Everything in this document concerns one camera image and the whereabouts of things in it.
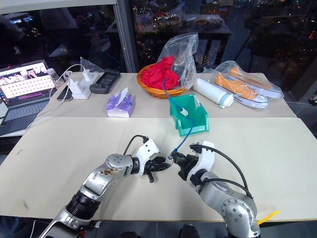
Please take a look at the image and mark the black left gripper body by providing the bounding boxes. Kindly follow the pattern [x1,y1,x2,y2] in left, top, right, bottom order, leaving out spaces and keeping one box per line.
[143,156,165,184]

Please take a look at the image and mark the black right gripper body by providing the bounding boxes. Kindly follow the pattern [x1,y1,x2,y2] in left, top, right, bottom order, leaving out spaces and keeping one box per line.
[178,154,199,181]

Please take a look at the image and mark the blue network cable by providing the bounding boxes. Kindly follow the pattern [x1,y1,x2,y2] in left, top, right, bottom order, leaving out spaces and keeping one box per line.
[170,117,197,157]
[161,77,183,111]

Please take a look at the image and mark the green plastic bin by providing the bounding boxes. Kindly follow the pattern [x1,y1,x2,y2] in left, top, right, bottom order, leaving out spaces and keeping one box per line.
[168,94,210,137]

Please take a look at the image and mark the dark rounded shape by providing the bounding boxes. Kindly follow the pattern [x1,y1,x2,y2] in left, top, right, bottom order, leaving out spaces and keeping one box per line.
[120,231,142,238]
[179,223,197,238]

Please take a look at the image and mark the orange wicker basket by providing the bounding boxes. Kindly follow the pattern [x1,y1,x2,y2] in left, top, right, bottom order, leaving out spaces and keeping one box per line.
[136,64,192,100]

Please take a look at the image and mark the purple tissue pack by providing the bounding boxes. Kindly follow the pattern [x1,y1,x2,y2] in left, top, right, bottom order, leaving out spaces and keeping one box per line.
[106,87,136,119]

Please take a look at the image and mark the white bottle pale blue cap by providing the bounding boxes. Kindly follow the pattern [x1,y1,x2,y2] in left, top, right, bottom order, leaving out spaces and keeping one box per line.
[192,77,235,110]

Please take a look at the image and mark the red cloth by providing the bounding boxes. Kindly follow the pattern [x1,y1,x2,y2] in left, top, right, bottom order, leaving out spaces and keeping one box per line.
[141,55,181,91]

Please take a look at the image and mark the orange canvas sneaker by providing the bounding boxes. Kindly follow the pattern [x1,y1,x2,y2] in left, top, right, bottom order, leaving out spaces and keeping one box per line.
[213,72,270,109]
[229,65,283,99]

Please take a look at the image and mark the white power strip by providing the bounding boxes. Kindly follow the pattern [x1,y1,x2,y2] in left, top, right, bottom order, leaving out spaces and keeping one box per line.
[71,73,99,100]

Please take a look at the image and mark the orange sneakers in bag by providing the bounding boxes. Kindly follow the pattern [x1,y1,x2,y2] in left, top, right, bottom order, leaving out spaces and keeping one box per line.
[204,60,285,110]

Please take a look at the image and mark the black smartphone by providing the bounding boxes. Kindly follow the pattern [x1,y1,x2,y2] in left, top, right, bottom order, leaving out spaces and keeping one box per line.
[56,85,74,102]

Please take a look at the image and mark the small clear plastic bag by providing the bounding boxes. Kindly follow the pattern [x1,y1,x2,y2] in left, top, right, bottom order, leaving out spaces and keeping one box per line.
[79,57,105,75]

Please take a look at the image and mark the dark background table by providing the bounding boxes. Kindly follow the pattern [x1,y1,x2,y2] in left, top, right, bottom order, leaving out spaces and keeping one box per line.
[182,13,234,74]

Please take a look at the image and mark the small clear plastic bottle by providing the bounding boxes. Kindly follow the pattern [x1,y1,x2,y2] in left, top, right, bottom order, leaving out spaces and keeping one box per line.
[46,67,60,88]

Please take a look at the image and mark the grey laptop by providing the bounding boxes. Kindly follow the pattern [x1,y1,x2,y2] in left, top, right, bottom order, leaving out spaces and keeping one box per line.
[0,59,57,127]

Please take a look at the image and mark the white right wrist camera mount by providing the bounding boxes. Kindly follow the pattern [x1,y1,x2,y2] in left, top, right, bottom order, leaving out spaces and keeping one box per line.
[186,140,215,184]

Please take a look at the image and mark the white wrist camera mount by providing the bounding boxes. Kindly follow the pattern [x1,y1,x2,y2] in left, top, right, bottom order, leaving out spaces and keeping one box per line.
[186,140,215,184]
[135,139,160,172]

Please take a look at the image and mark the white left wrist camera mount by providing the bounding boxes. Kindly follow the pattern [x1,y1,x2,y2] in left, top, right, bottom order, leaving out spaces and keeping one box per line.
[135,139,160,172]

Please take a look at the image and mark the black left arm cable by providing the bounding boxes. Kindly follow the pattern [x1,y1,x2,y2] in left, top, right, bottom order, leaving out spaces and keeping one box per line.
[123,134,150,156]

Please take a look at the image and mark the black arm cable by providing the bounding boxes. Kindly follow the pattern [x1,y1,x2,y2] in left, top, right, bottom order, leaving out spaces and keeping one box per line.
[189,143,254,199]
[123,134,150,156]

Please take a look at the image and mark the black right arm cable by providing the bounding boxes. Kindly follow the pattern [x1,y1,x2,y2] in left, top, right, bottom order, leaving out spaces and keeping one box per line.
[189,143,254,199]

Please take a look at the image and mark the yellow strap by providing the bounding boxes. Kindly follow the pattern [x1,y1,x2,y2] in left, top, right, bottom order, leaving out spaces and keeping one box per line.
[256,210,281,227]

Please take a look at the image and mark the white charging cable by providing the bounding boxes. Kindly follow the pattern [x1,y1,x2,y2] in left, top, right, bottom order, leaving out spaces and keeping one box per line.
[25,63,86,131]

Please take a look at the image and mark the grey window frame post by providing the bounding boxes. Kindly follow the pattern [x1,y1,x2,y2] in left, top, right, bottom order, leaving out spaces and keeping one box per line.
[111,0,137,74]

